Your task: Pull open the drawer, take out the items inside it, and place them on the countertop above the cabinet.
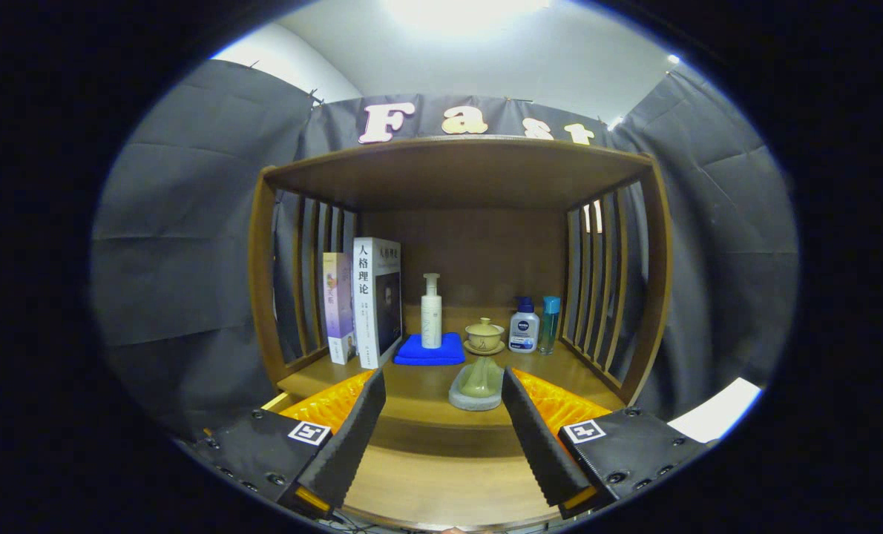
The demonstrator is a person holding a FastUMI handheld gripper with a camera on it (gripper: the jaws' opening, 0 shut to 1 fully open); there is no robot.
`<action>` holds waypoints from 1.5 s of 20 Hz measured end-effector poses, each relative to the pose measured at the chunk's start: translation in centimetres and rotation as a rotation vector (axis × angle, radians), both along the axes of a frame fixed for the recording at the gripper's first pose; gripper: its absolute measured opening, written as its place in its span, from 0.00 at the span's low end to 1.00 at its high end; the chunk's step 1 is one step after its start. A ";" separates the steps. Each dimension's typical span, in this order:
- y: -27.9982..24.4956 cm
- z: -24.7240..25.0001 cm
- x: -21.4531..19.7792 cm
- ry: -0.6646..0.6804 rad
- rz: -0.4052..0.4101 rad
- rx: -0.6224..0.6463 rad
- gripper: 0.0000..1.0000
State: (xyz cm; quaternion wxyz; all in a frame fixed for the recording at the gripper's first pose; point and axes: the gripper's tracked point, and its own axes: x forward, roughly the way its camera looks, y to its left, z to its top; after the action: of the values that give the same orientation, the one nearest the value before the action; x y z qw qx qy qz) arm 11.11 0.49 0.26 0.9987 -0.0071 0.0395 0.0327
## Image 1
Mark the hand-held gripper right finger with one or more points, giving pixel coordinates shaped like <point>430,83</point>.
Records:
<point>542,445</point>

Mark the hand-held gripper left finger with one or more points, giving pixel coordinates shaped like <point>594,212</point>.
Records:
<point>349,445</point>

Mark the green ceramic ornament grey base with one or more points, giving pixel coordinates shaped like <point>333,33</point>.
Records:
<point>478,382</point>

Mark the wooden drawer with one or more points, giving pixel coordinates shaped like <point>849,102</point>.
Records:
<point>441,482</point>

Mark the wooden countertop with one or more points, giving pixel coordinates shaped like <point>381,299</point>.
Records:
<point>419,393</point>

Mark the wooden cabinet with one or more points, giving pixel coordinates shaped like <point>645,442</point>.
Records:
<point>464,174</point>

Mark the blue folded cloth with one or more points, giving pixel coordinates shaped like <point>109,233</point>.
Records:
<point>415,352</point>

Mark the white bottle with blue cap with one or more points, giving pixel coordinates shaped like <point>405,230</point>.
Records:
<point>523,330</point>

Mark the slim teal bottle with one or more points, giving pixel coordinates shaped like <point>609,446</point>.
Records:
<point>550,326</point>

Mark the beige lidded tea cup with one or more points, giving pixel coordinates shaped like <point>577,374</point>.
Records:
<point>484,335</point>

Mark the purple book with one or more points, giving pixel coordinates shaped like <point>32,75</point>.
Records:
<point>337,304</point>

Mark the thick white book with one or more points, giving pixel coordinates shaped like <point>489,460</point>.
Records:
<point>364,304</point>

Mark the white pump bottle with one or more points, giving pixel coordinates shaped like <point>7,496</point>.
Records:
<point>431,319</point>

